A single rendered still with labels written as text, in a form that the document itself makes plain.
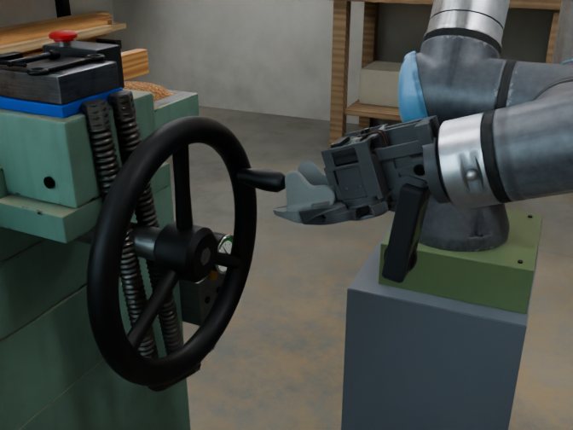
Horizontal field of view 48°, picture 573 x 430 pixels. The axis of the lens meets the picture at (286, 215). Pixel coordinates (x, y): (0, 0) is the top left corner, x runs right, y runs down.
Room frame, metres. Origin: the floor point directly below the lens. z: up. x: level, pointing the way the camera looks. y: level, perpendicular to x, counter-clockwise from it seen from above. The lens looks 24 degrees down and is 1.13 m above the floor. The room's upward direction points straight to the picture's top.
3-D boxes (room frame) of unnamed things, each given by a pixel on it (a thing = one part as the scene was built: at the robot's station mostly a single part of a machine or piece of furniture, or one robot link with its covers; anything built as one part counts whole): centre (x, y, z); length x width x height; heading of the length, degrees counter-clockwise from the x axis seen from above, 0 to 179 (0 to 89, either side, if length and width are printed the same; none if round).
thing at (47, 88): (0.69, 0.24, 0.99); 0.13 x 0.11 x 0.06; 154
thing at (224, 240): (0.91, 0.11, 0.65); 0.06 x 0.04 x 0.08; 154
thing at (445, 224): (1.06, -0.30, 0.68); 0.19 x 0.19 x 0.10
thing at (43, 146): (0.69, 0.24, 0.91); 0.15 x 0.14 x 0.09; 154
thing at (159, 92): (0.95, 0.23, 0.91); 0.10 x 0.07 x 0.02; 64
